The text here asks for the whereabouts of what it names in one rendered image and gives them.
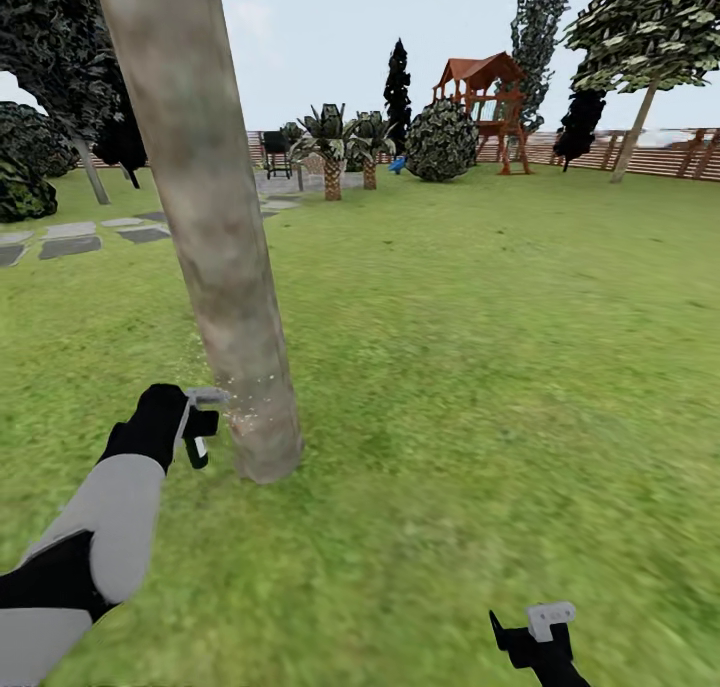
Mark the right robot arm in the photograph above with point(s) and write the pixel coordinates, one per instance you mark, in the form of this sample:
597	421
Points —
544	646

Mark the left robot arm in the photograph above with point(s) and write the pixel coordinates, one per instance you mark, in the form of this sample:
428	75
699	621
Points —
97	552

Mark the charcoal grill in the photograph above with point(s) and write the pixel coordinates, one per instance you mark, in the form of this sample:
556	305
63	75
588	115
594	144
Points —
274	143

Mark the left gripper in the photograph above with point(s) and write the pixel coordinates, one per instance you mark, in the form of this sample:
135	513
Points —
204	423

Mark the garden chair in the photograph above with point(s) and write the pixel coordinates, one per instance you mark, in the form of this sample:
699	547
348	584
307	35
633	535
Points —
314	164

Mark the pesticide atomizer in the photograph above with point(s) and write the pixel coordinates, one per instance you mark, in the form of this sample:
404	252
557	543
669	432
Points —
196	451

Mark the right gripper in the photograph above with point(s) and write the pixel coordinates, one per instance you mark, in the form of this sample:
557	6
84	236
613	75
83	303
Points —
526	652

